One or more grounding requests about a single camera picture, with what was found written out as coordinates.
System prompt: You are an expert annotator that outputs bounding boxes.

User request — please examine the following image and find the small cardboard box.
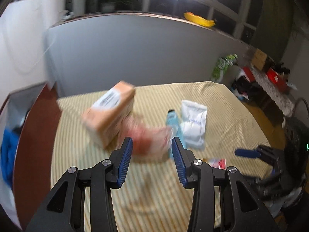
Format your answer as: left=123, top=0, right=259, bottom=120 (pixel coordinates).
left=250, top=48, right=268, bottom=70

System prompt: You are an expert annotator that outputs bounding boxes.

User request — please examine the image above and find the blue cloth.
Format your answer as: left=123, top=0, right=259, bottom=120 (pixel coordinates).
left=0, top=128, right=21, bottom=189

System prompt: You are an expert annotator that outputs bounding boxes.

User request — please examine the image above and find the yellow fruit bowl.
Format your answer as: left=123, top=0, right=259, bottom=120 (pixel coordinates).
left=183, top=12, right=216, bottom=27

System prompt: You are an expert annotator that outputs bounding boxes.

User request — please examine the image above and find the brown cardboard box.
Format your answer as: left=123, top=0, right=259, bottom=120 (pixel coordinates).
left=0, top=81, right=61, bottom=230

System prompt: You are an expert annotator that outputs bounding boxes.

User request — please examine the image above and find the small red packet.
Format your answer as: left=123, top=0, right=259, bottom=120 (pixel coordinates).
left=208, top=158, right=227, bottom=170

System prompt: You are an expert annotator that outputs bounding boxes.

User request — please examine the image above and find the pile of dark clothes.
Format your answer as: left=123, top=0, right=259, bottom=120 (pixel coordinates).
left=230, top=76, right=256, bottom=102

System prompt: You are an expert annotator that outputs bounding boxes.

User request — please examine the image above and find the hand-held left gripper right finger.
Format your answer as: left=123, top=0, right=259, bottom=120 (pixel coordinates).
left=171, top=136, right=282, bottom=232

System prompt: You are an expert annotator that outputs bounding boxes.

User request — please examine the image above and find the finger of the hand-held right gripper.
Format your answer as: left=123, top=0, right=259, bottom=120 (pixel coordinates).
left=235, top=145, right=283, bottom=172
left=246, top=174, right=285, bottom=200

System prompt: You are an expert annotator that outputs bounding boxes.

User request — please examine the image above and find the orange tissue pack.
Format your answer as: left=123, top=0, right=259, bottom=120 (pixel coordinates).
left=81, top=80, right=136, bottom=150

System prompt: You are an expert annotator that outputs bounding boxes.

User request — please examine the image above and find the grey cable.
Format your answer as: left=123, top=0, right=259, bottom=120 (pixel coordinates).
left=281, top=97, right=309, bottom=128

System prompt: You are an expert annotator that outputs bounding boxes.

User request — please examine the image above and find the potted plant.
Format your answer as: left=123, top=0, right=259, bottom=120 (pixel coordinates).
left=100, top=0, right=116, bottom=12

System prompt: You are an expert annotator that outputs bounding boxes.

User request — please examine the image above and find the white cabinet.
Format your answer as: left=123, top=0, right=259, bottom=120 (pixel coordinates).
left=0, top=0, right=49, bottom=97

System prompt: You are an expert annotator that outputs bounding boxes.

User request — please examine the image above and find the red box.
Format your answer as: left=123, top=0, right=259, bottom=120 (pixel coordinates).
left=266, top=68, right=289, bottom=87
left=241, top=66, right=256, bottom=81

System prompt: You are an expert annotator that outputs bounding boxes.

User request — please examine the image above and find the light blue tube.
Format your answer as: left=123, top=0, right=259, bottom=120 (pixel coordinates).
left=165, top=109, right=187, bottom=159

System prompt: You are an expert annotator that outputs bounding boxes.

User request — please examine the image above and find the lace table cloth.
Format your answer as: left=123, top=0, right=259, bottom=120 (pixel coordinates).
left=250, top=65, right=296, bottom=116

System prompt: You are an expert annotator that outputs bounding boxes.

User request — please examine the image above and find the window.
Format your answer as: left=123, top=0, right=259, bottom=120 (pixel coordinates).
left=65, top=0, right=266, bottom=46

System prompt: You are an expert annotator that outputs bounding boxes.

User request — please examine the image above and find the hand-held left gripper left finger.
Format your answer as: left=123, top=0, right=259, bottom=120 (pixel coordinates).
left=25, top=136, right=134, bottom=232

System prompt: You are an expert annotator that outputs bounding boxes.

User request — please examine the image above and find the white wipes packet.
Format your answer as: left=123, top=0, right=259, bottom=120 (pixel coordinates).
left=181, top=100, right=208, bottom=150

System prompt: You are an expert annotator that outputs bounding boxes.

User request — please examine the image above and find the pink item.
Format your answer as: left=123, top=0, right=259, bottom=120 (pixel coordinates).
left=116, top=116, right=174, bottom=161

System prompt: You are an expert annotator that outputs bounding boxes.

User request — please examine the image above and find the green and white package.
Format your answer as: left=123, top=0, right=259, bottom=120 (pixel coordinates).
left=211, top=54, right=238, bottom=82

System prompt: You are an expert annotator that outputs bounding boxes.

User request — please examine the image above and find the yellow striped table cloth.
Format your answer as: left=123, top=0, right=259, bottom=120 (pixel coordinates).
left=51, top=81, right=277, bottom=232

